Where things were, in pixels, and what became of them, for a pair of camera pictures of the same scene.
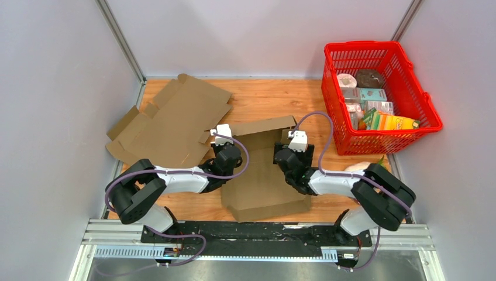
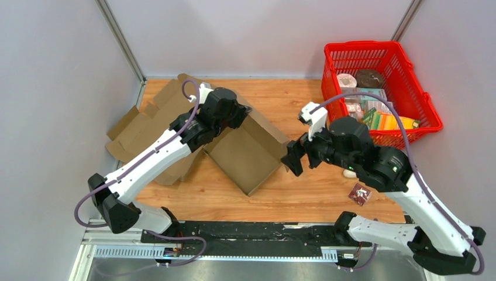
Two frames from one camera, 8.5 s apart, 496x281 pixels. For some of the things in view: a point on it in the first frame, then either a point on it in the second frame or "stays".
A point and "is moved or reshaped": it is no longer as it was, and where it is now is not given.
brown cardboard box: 263,192 is moved or reshaped
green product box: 372,120 stays
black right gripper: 306,157 to 296,148
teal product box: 372,94 stays
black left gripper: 217,147 to 241,112
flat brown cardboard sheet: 171,132 stays
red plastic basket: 403,89 stays
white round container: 346,80 stays
